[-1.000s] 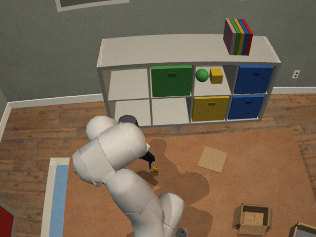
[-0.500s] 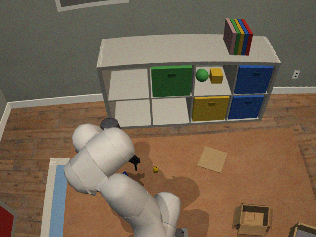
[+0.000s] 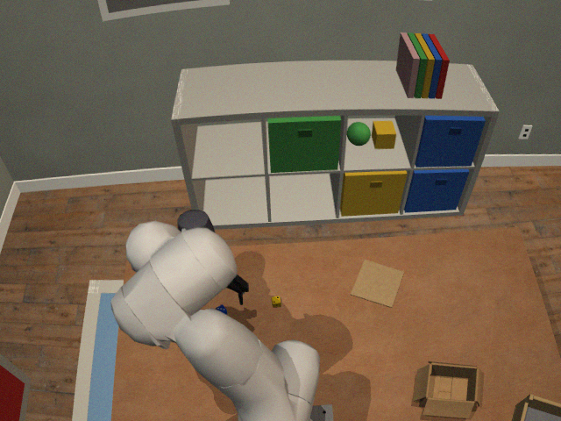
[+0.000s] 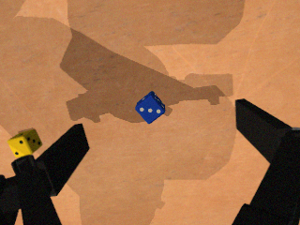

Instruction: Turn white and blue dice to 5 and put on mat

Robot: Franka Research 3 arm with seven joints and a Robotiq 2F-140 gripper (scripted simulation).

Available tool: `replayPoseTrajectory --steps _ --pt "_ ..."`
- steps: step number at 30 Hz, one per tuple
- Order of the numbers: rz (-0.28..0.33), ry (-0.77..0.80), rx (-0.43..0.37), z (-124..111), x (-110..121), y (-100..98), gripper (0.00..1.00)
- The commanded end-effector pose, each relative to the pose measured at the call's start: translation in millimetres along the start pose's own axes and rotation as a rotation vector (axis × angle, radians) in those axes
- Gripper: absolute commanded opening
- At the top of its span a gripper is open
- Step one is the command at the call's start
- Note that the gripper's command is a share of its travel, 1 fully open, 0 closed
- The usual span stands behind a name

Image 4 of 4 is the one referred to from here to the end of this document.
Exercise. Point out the yellow die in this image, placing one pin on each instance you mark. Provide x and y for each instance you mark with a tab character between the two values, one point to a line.
24	143

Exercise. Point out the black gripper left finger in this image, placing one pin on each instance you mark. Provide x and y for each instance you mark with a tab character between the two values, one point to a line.
37	180

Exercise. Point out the blue die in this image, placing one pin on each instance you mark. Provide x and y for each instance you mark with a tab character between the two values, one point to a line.
150	107

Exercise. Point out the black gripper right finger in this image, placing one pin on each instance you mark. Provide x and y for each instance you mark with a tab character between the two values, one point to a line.
277	199

